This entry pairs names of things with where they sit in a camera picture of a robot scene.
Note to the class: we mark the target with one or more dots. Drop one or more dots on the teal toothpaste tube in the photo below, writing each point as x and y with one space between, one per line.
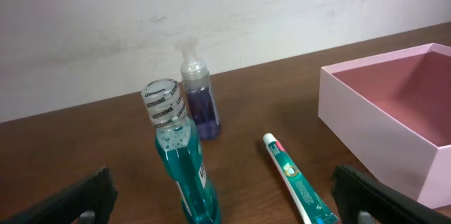
311 207

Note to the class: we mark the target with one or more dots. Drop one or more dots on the purple foam pump bottle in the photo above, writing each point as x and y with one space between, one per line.
198 91

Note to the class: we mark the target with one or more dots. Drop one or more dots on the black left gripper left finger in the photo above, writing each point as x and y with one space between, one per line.
90 200

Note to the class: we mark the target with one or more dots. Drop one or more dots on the teal mouthwash bottle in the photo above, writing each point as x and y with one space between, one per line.
178 144

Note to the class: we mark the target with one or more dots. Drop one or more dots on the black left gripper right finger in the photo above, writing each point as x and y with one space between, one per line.
361 199

